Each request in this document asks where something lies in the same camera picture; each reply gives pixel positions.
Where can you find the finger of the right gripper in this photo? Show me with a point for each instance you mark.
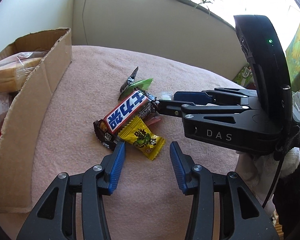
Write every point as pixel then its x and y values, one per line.
pixel 171 107
pixel 198 98

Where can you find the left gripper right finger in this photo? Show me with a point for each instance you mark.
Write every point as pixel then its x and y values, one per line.
pixel 242 216

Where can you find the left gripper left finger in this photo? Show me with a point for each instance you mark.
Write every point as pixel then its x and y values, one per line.
pixel 54 215

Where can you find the small snickers bar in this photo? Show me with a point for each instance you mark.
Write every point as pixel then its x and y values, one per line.
pixel 139 103

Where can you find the yellow candy packet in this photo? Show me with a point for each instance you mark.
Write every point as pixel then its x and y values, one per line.
pixel 140 136

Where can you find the bagged sliced bread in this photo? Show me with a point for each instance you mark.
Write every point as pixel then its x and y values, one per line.
pixel 15 69

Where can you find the white gloved right hand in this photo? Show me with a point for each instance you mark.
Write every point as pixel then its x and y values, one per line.
pixel 258 173

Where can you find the clear green candy packet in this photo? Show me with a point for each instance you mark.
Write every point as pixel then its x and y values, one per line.
pixel 165 96

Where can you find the green leaf-shaped packet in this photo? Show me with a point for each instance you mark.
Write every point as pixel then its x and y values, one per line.
pixel 142 84

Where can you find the dark foil snack packet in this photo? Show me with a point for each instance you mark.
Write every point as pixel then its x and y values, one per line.
pixel 130 81

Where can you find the green snack bag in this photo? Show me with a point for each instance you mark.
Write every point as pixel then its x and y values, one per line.
pixel 245 77

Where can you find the brown cardboard box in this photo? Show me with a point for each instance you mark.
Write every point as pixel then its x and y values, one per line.
pixel 23 121

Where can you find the landscape wall painting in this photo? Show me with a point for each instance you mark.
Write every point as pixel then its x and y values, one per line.
pixel 293 61

